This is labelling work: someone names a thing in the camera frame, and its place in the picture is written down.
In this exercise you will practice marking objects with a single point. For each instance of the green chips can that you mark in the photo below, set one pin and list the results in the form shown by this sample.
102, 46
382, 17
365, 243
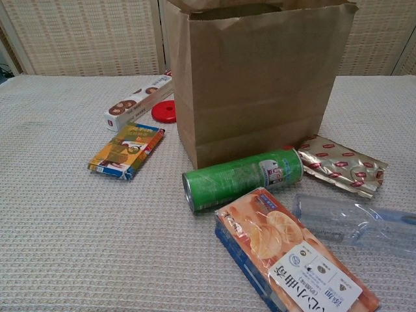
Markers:
234, 178

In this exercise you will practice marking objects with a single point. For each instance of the orange cookie box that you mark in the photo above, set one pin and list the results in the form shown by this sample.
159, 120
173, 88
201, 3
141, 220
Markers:
276, 247

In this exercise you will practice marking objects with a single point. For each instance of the gold red candy packet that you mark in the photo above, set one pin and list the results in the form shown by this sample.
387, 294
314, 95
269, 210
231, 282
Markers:
341, 165

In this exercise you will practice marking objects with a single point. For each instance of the clear plastic bottle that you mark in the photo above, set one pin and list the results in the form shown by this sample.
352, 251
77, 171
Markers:
341, 222

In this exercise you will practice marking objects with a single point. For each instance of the yellow colourful snack packet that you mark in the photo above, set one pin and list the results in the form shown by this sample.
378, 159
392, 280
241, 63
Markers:
126, 151

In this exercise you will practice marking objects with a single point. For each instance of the brown paper shopping bag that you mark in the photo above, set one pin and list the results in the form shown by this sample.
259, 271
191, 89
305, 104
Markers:
253, 81

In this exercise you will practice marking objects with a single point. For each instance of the long white cookie box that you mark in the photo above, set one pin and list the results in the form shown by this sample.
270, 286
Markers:
136, 105

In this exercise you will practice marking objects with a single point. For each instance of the red round disc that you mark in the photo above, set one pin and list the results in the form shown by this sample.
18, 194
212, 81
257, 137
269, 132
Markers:
164, 112

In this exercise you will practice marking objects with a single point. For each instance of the beige woven tablecloth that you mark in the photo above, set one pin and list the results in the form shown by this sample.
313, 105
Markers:
81, 227

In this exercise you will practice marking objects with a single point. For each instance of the woven folding screen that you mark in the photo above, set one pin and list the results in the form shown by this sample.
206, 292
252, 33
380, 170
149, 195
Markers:
87, 35

